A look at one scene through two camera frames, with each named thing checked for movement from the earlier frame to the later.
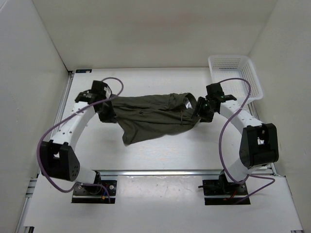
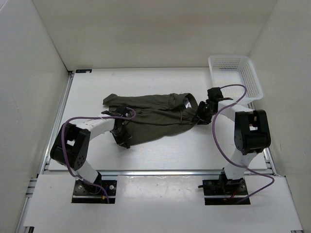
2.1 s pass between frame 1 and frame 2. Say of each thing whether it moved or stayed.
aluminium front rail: stayed
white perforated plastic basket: stayed
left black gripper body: moved
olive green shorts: stayed
